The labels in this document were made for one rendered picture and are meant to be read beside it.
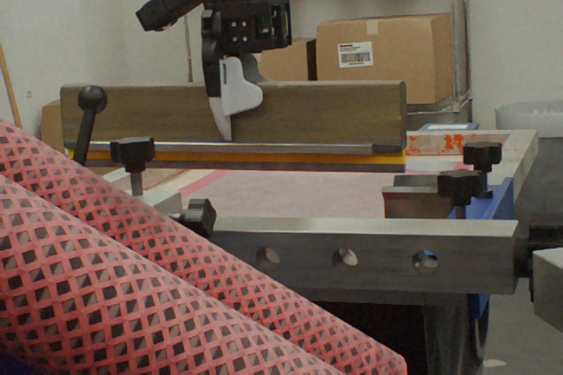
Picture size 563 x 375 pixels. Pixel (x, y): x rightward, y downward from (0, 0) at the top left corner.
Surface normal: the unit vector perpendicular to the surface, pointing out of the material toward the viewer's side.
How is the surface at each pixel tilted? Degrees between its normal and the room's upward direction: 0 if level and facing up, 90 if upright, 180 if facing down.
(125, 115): 89
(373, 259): 90
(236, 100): 84
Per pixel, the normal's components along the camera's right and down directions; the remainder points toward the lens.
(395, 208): -0.32, 0.19
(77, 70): 0.95, 0.00
